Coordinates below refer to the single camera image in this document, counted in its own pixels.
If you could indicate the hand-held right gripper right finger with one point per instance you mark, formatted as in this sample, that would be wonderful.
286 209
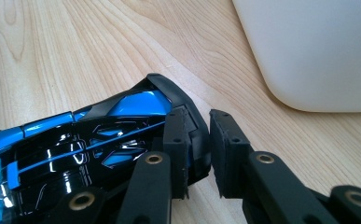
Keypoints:
229 155

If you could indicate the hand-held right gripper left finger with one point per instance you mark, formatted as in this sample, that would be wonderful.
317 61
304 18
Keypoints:
177 149

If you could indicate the black and blue toy car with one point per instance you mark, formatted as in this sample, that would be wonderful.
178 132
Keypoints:
85 149

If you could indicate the white plastic basin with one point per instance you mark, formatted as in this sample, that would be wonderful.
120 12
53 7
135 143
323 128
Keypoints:
318 53

